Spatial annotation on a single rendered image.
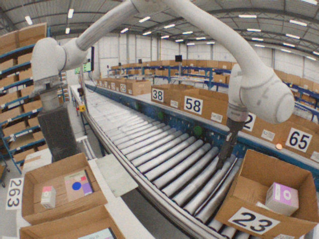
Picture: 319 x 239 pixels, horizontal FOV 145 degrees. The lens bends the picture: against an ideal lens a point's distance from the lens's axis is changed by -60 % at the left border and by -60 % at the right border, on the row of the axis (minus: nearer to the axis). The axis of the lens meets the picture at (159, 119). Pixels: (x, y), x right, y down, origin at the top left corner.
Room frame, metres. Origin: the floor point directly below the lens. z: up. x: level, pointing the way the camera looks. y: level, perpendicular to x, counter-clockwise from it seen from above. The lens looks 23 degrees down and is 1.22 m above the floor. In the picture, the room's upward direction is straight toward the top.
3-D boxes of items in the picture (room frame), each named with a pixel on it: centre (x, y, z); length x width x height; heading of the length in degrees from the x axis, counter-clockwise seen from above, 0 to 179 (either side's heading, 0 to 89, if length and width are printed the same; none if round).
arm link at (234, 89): (0.39, -0.30, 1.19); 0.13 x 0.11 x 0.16; 173
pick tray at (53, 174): (0.22, 0.44, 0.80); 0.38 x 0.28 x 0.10; 132
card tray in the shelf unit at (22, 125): (0.81, 1.96, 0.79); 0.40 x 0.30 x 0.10; 133
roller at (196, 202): (0.39, -0.29, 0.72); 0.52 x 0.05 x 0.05; 132
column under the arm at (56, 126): (0.51, 0.60, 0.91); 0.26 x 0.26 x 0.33; 41
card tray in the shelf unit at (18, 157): (0.81, 1.97, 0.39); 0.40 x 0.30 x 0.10; 132
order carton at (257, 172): (0.14, -0.44, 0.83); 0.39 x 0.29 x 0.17; 47
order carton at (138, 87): (1.80, 0.36, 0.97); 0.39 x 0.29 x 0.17; 42
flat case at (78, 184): (0.29, 0.38, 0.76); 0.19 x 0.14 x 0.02; 40
